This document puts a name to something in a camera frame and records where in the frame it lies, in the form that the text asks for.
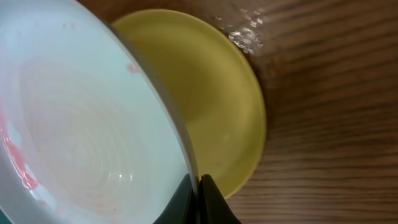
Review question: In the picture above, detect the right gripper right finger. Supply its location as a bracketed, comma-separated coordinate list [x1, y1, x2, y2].
[199, 174, 241, 224]

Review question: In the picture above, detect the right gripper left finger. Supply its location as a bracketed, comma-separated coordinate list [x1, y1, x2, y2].
[154, 174, 197, 224]

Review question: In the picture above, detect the yellow-green plate top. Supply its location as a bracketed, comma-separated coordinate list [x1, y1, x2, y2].
[113, 9, 266, 198]

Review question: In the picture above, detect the light blue plate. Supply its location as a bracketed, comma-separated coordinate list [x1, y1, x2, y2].
[1, 0, 198, 223]

